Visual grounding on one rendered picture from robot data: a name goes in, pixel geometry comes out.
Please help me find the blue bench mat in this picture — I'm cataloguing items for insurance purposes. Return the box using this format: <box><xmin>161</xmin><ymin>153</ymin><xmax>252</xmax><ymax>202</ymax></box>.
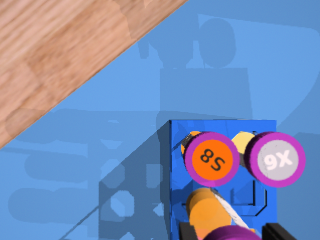
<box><xmin>0</xmin><ymin>0</ymin><xmax>320</xmax><ymax>240</ymax></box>

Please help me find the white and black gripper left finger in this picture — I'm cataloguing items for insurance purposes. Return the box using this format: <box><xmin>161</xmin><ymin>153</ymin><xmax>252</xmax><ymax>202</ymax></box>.
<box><xmin>179</xmin><ymin>222</ymin><xmax>199</xmax><ymax>240</ymax></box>

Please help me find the blue tube rack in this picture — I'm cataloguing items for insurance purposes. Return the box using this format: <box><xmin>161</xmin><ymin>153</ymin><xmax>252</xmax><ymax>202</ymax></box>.
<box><xmin>169</xmin><ymin>119</ymin><xmax>277</xmax><ymax>240</ymax></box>

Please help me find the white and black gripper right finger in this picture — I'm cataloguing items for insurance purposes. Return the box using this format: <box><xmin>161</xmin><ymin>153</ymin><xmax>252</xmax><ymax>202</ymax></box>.
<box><xmin>262</xmin><ymin>222</ymin><xmax>297</xmax><ymax>240</ymax></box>

